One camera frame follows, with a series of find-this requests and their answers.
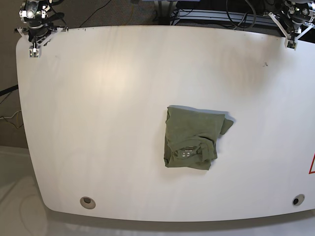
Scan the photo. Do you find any table grommet hole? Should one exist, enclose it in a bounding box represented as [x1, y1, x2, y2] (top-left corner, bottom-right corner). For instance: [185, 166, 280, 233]
[292, 194, 305, 207]
[80, 197, 96, 209]

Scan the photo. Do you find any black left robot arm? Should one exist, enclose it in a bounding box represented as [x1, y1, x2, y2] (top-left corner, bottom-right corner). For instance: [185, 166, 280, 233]
[281, 0, 315, 35]

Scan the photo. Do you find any olive green T-shirt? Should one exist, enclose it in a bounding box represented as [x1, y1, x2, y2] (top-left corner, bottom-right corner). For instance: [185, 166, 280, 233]
[164, 107, 234, 171]

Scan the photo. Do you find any red warning triangle sticker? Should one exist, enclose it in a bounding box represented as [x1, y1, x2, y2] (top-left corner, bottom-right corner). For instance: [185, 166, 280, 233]
[309, 155, 315, 174]

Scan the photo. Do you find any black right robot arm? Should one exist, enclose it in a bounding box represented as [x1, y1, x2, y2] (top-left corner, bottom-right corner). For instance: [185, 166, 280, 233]
[15, 0, 67, 44]

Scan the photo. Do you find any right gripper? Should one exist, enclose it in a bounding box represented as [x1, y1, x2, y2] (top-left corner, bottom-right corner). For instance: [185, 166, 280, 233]
[27, 21, 53, 43]

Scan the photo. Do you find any left table grommet hole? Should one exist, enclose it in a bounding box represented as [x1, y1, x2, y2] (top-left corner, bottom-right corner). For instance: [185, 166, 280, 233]
[80, 197, 96, 209]

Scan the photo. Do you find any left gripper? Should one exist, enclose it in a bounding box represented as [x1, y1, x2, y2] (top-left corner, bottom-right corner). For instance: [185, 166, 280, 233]
[283, 17, 303, 37]

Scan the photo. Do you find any right table grommet hole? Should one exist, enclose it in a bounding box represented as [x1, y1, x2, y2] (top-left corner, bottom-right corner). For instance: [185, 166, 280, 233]
[292, 194, 305, 207]

